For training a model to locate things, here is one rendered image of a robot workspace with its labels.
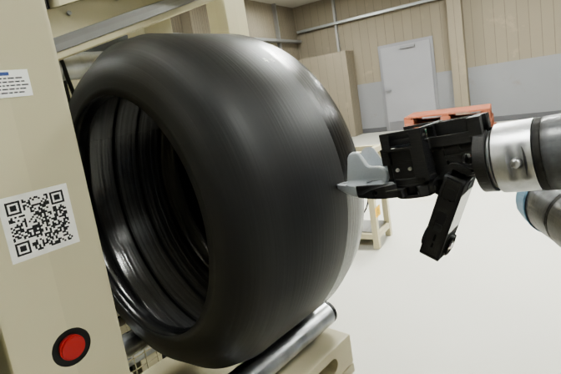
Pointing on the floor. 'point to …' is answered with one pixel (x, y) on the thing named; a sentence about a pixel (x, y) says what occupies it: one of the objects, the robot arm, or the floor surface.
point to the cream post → (58, 140)
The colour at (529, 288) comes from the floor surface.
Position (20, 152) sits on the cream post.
